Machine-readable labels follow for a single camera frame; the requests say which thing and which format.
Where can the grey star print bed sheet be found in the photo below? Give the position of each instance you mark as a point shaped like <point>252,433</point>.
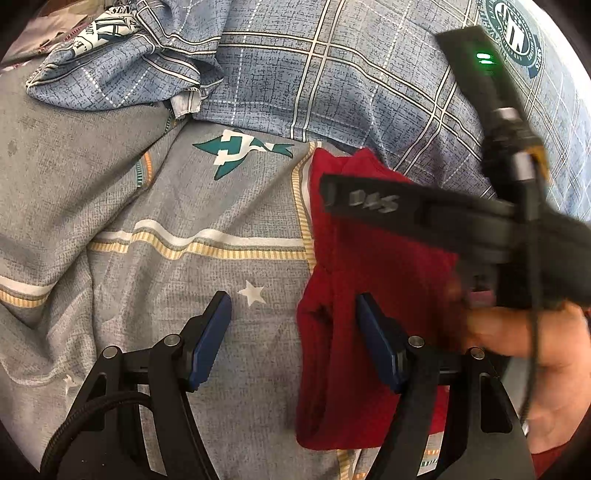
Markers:
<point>161,207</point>

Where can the red knit garment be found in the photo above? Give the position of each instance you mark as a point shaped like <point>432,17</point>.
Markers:
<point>341,258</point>

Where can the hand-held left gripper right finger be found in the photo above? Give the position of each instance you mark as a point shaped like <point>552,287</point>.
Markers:
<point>376,341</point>

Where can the person's right hand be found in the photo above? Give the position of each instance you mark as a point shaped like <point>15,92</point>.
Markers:
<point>563,369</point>

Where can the beige cloth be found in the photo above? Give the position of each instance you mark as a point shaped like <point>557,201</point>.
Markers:
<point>55,23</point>

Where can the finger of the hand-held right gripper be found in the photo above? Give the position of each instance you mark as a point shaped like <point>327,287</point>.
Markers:
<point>392,205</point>

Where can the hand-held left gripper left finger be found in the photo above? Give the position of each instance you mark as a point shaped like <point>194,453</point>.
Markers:
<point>212,337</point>

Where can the blue plaid quilt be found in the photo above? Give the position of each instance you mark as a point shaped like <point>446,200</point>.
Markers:
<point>346,92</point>

